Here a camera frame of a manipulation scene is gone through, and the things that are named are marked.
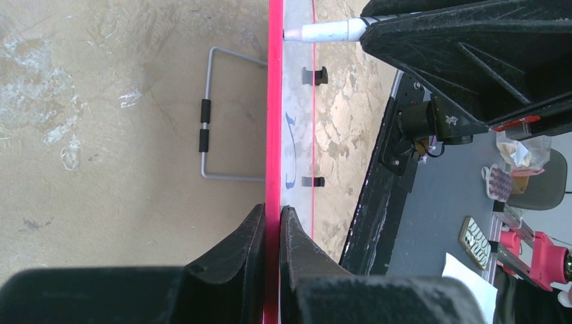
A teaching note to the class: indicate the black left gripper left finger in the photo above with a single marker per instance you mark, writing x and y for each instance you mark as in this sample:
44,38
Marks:
224,285

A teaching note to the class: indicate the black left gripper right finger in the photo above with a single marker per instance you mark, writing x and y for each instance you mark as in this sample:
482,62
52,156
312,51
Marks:
315,289

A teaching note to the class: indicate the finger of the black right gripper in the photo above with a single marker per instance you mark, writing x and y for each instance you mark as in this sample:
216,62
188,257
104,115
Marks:
494,60

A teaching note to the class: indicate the white blue whiteboard marker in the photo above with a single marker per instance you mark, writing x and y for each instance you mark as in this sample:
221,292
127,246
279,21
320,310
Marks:
350,30

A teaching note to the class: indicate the pink framed whiteboard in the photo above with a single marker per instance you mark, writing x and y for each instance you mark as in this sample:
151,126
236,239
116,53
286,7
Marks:
290,128

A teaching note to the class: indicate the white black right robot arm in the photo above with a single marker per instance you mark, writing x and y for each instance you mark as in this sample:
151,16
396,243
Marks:
452,126

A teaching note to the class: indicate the black whiteboard clip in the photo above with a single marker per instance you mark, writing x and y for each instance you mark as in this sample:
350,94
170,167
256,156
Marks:
313,181
315,77

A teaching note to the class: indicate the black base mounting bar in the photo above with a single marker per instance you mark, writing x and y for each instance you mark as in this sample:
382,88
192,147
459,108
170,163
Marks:
389,179

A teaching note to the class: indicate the crumpled plastic bag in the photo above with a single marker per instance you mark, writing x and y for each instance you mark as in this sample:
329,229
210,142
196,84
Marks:
524,158

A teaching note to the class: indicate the patterned mug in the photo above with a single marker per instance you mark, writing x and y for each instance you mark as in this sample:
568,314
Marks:
499,184

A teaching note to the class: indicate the grey office chair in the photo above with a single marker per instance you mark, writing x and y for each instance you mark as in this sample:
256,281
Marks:
547,190

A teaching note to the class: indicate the patterned phone on desk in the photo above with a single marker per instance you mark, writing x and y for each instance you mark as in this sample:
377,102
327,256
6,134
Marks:
475,243

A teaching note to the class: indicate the white paper sheet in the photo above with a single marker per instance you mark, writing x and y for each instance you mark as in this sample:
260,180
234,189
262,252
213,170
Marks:
484,292

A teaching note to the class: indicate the pink clamp tool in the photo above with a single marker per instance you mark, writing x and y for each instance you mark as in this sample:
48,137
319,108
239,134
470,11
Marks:
530,254

